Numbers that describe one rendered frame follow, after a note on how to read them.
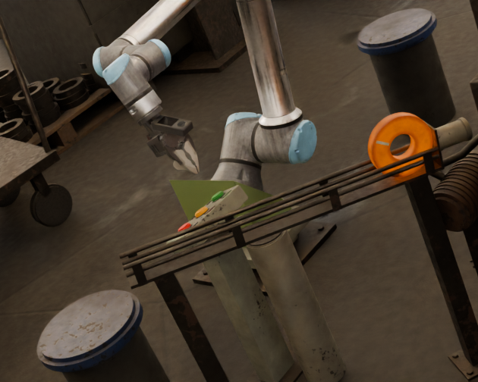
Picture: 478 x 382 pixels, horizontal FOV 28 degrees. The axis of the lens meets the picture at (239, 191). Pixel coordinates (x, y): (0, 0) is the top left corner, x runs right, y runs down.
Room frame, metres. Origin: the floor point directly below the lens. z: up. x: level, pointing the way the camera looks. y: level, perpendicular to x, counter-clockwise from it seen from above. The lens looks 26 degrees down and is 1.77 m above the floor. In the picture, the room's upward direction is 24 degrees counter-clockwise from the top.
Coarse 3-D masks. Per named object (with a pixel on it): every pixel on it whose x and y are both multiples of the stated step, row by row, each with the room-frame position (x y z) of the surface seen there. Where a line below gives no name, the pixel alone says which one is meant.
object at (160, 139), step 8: (152, 112) 2.45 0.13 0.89; (144, 120) 2.45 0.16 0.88; (152, 120) 2.46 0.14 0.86; (152, 128) 2.47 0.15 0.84; (152, 136) 2.48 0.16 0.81; (160, 136) 2.43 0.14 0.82; (168, 136) 2.42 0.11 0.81; (176, 136) 2.43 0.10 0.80; (184, 136) 2.44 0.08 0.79; (152, 144) 2.46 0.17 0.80; (160, 144) 2.44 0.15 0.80; (168, 144) 2.41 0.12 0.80; (176, 144) 2.42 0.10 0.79; (160, 152) 2.45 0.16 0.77
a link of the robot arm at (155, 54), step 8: (152, 40) 2.62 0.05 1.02; (128, 48) 2.63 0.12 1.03; (136, 48) 2.61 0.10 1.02; (144, 48) 2.58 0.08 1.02; (152, 48) 2.58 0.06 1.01; (160, 48) 2.58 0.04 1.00; (136, 56) 2.54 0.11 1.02; (144, 56) 2.54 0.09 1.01; (152, 56) 2.55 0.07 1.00; (160, 56) 2.57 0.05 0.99; (168, 56) 2.59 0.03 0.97; (152, 64) 2.53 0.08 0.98; (160, 64) 2.56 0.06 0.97; (168, 64) 2.60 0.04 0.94; (152, 72) 2.53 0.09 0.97; (160, 72) 2.58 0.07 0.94
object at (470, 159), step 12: (468, 156) 2.14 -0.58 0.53; (456, 168) 2.12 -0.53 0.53; (468, 168) 2.09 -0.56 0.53; (444, 180) 2.08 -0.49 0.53; (456, 180) 2.06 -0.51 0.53; (468, 180) 2.05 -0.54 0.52; (444, 192) 2.04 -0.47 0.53; (456, 192) 2.02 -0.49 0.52; (468, 192) 2.03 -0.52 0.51; (444, 204) 2.02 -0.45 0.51; (456, 204) 2.01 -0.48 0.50; (468, 204) 2.00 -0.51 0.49; (444, 216) 2.03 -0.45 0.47; (456, 216) 2.01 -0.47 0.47; (468, 216) 1.99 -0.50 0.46; (456, 228) 2.02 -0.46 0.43; (468, 228) 2.12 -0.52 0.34; (468, 240) 2.13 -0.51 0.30
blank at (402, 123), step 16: (400, 112) 2.04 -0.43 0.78; (384, 128) 2.01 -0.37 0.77; (400, 128) 2.01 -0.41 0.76; (416, 128) 2.02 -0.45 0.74; (368, 144) 2.03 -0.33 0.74; (384, 144) 2.01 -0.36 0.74; (416, 144) 2.02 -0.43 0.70; (384, 160) 2.01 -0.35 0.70; (416, 160) 2.01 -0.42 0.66; (400, 176) 2.01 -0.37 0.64
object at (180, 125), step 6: (156, 120) 2.45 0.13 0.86; (162, 120) 2.44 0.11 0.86; (168, 120) 2.43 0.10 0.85; (174, 120) 2.42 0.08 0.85; (180, 120) 2.41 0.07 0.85; (186, 120) 2.40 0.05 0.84; (156, 126) 2.43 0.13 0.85; (162, 126) 2.41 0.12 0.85; (168, 126) 2.40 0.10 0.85; (174, 126) 2.39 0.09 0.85; (180, 126) 2.38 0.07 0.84; (186, 126) 2.38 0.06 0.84; (192, 126) 2.39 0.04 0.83; (168, 132) 2.40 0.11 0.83; (174, 132) 2.39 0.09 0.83; (180, 132) 2.37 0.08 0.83; (186, 132) 2.37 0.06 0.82
